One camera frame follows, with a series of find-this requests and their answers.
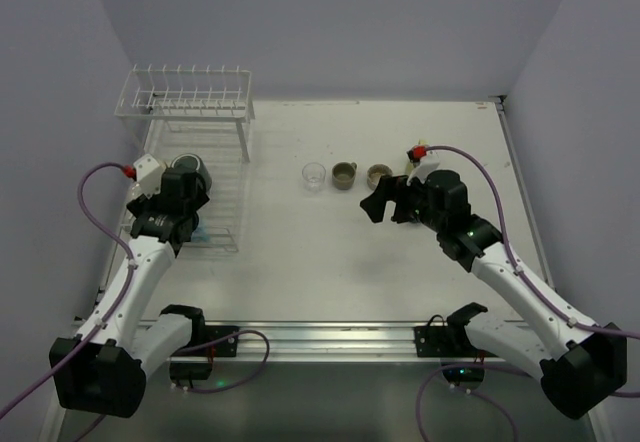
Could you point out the dark green mug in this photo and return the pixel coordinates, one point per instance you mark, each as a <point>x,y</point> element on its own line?
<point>194,163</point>

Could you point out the aluminium mounting rail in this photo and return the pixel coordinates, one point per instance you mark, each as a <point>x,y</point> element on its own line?
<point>288,342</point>

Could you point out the olive green mug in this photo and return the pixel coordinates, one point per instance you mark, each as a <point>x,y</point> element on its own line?
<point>343,175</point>

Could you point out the light blue mug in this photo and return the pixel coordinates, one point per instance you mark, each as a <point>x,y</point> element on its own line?
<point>201,236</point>

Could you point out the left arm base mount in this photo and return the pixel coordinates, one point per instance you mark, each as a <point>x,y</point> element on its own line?
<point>187,373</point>

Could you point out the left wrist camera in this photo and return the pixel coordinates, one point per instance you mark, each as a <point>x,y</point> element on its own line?
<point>149,171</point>

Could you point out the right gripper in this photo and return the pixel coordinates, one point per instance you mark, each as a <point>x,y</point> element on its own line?
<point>398,203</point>

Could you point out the speckled beige bowl cup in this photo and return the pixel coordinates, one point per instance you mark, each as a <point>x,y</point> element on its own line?
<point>375,173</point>

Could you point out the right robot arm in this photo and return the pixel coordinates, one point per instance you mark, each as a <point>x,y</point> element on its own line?
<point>578,362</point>

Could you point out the yellow green mug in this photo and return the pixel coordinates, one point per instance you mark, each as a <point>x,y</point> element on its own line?
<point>415,154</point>

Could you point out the white wire dish rack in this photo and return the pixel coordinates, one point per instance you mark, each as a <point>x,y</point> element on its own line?
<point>207,111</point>

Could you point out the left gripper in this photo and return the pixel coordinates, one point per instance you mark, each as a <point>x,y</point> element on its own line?
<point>191,220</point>

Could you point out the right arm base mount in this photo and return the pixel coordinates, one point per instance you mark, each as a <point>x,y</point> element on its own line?
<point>445,338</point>

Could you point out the clear drinking glass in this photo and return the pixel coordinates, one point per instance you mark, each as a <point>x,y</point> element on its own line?
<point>313,175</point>

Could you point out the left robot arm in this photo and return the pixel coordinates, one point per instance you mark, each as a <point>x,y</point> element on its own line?
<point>105,367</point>

